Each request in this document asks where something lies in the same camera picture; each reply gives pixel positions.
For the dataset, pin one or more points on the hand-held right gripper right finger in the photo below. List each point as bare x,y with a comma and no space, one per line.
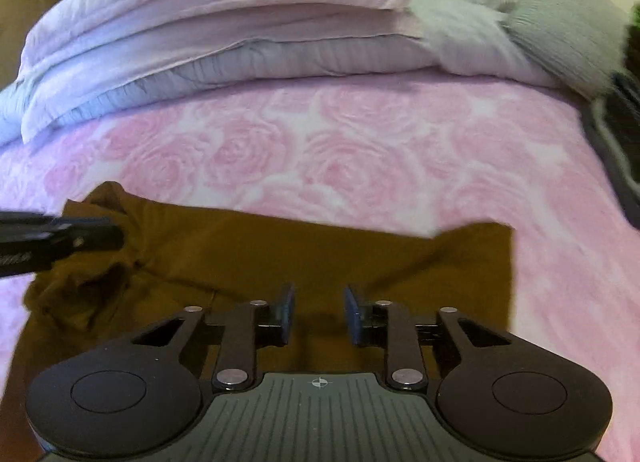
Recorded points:
353,316

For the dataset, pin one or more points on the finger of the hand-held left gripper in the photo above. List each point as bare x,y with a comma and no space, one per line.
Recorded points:
90,236

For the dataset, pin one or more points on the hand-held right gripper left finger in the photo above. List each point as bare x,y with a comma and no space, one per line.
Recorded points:
286,314

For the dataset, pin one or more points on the folded lilac duvet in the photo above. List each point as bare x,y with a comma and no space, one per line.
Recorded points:
200,41

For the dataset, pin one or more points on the pale grey comforter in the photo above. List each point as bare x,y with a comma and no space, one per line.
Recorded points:
460,31

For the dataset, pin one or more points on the grey ribbed pillow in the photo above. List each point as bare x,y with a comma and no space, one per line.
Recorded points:
565,26

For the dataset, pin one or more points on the brown pants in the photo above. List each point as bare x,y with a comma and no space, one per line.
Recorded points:
260,267

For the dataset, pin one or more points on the dark grey bag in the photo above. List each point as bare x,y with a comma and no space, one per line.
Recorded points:
617,141

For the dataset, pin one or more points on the pink rose blanket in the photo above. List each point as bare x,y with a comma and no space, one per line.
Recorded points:
380,156

